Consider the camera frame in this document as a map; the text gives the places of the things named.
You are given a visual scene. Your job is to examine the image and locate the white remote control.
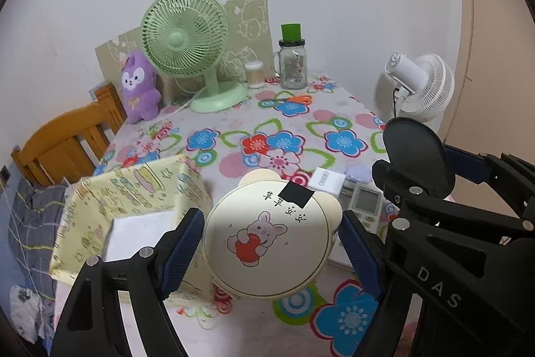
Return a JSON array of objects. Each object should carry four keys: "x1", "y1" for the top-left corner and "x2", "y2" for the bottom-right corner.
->
[{"x1": 340, "y1": 182, "x2": 383, "y2": 234}]

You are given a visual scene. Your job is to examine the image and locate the white charger grey label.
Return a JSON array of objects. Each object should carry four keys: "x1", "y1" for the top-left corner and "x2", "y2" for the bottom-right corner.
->
[{"x1": 307, "y1": 168, "x2": 345, "y2": 197}]

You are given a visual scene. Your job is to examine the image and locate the cream round bunny mirror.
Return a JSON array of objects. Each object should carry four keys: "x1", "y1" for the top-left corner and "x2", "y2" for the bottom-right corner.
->
[{"x1": 202, "y1": 169, "x2": 343, "y2": 300}]

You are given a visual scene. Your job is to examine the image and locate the lilac oval case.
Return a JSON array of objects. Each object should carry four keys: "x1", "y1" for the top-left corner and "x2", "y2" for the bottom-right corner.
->
[{"x1": 345, "y1": 164, "x2": 372, "y2": 184}]

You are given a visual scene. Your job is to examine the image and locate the white standing fan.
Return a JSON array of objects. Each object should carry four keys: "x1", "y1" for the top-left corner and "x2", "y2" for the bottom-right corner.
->
[{"x1": 385, "y1": 52, "x2": 455, "y2": 123}]

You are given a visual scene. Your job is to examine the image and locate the beige door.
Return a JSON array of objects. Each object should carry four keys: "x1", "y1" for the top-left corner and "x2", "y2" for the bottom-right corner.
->
[{"x1": 441, "y1": 0, "x2": 534, "y2": 161}]

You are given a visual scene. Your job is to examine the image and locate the yellow fabric storage box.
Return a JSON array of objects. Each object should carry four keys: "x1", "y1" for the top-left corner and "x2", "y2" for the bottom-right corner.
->
[{"x1": 49, "y1": 155, "x2": 213, "y2": 285}]

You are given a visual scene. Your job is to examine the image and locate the grey plaid bedding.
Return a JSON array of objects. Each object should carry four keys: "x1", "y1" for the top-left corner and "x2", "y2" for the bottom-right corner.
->
[{"x1": 7, "y1": 178, "x2": 66, "y2": 351}]

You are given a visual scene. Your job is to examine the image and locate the floral tablecloth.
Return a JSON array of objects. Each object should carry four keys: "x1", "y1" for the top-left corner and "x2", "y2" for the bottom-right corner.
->
[{"x1": 95, "y1": 75, "x2": 386, "y2": 356}]

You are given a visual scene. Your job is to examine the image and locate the glass jar green lid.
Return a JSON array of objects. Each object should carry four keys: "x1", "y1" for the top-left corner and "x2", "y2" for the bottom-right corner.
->
[{"x1": 276, "y1": 23, "x2": 307, "y2": 90}]

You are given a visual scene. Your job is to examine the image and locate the wooden chair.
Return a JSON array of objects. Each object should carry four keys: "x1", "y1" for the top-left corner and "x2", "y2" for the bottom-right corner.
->
[{"x1": 11, "y1": 83, "x2": 126, "y2": 187}]

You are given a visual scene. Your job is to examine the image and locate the cotton swab container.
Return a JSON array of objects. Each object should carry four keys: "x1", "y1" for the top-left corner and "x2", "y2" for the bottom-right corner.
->
[{"x1": 244, "y1": 60, "x2": 265, "y2": 89}]

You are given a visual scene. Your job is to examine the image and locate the purple plush toy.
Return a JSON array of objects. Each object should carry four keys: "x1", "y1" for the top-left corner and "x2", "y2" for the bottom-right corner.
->
[{"x1": 121, "y1": 50, "x2": 162, "y2": 124}]

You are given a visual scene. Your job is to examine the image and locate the green desk fan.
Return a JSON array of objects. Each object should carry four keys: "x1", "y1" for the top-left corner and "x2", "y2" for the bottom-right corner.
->
[{"x1": 140, "y1": 0, "x2": 247, "y2": 113}]

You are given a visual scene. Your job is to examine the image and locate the orange handled scissors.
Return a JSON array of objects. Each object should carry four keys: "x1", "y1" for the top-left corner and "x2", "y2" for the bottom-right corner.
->
[{"x1": 257, "y1": 94, "x2": 313, "y2": 108}]

